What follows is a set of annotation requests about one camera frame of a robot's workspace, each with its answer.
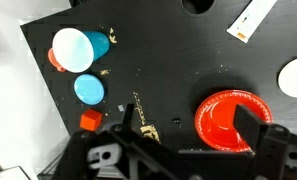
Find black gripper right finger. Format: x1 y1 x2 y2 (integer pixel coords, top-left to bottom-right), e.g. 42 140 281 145
232 104 271 153

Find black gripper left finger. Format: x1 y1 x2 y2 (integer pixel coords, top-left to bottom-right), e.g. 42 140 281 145
121 103 136 133

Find blue plate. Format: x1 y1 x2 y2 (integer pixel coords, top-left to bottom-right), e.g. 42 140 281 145
73 73 106 106

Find blue cups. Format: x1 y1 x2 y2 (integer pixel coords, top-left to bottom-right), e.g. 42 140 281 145
51 27 111 74

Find red cube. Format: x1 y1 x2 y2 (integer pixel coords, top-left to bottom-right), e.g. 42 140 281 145
79 108 104 132

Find red plastic bowl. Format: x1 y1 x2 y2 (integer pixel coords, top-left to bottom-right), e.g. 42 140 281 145
193 89 274 153

